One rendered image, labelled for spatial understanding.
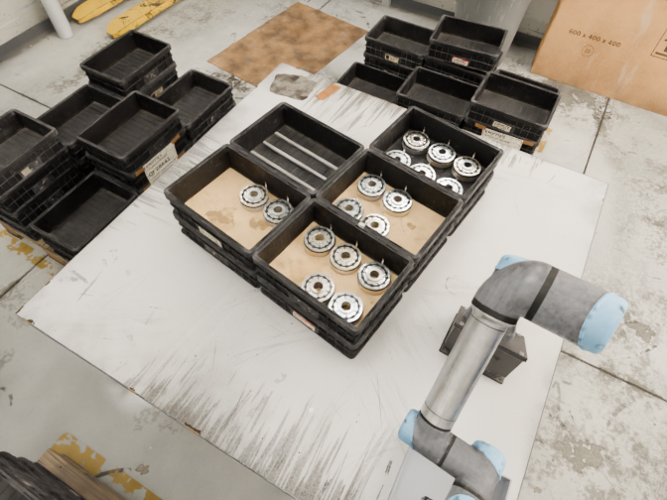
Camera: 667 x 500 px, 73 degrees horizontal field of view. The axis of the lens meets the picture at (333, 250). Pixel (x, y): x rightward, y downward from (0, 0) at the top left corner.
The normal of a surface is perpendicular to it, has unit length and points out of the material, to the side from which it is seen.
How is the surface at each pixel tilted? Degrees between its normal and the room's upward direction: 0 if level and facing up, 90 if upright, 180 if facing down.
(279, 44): 2
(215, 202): 0
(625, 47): 76
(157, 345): 0
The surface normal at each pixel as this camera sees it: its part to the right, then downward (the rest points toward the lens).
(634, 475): 0.02, -0.55
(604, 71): -0.46, 0.52
